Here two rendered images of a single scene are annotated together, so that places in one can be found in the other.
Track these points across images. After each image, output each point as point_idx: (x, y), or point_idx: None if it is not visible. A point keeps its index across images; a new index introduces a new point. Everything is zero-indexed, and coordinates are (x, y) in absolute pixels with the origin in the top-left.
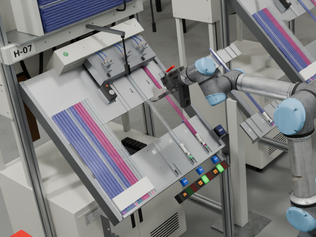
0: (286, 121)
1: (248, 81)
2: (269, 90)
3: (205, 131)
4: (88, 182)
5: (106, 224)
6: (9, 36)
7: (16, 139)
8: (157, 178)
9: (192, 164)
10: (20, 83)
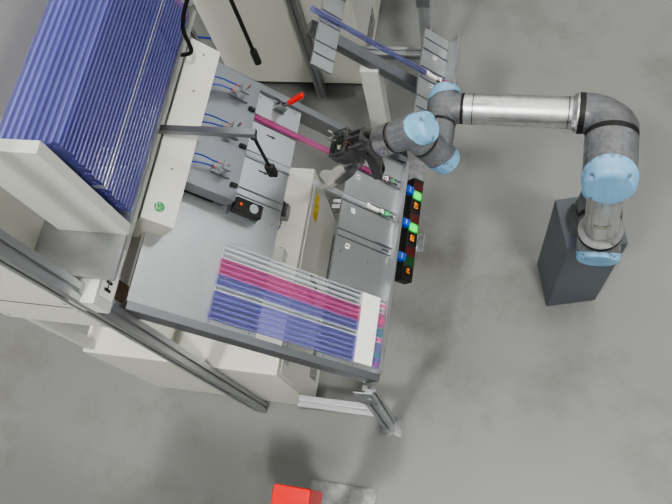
0: (610, 191)
1: (485, 113)
2: (530, 121)
3: None
4: (313, 364)
5: (364, 396)
6: (61, 256)
7: None
8: (373, 281)
9: (392, 222)
10: (129, 307)
